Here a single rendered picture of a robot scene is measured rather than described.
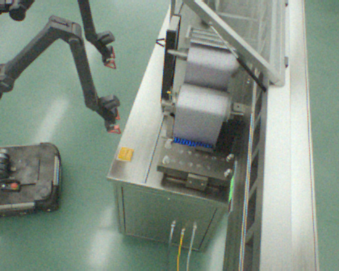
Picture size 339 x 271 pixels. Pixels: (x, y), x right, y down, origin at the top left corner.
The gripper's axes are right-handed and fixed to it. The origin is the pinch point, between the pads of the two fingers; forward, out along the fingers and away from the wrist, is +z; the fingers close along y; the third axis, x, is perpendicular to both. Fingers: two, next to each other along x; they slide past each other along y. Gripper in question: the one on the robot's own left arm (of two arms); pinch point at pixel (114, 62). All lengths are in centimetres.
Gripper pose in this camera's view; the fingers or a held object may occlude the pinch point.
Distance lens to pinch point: 219.9
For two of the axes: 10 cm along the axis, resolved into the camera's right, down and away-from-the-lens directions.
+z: 4.2, 4.8, 7.7
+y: -1.4, -8.0, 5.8
